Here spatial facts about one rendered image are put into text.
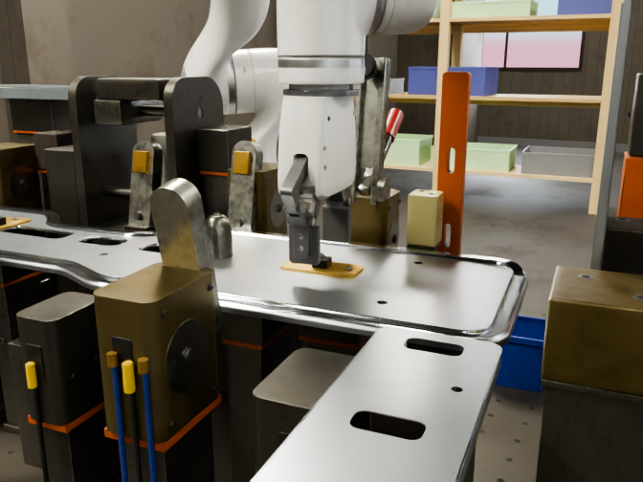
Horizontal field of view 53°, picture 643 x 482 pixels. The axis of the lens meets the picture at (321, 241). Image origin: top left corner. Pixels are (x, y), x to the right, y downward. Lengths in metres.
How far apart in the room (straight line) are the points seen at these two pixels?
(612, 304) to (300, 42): 0.35
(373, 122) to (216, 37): 0.46
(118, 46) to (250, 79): 3.68
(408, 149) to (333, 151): 5.36
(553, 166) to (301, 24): 5.20
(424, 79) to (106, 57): 2.69
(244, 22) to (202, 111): 0.23
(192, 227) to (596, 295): 0.30
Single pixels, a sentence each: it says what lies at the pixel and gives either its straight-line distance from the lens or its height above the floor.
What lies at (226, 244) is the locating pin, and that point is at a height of 1.02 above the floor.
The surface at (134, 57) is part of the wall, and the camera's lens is 5.00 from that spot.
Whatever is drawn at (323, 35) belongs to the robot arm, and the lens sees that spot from 0.61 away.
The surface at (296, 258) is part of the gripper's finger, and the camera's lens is 0.64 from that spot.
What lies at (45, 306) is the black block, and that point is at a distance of 0.66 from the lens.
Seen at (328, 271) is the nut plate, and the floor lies 1.00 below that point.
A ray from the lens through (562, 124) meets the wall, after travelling 9.88.
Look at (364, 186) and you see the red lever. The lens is 0.79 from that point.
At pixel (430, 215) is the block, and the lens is 0.75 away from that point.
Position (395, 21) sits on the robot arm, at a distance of 0.65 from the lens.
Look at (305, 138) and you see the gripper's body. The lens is 0.61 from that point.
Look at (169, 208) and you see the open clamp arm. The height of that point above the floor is 1.10.
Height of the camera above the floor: 1.21
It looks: 16 degrees down
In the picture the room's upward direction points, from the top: straight up
